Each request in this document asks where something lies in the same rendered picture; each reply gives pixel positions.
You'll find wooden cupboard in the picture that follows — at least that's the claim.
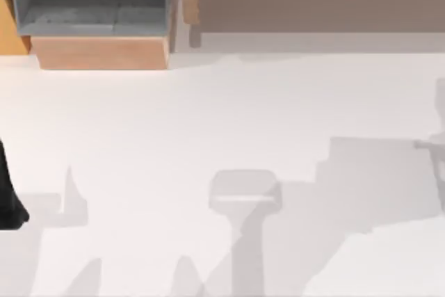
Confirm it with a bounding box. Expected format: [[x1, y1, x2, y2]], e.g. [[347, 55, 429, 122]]
[[0, 0, 32, 56]]

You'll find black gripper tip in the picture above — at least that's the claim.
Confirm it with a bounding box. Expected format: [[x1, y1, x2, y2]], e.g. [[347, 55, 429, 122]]
[[0, 140, 30, 231]]

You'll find pale wooden drawer front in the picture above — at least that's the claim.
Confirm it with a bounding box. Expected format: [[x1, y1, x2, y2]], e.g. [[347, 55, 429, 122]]
[[29, 35, 171, 70]]

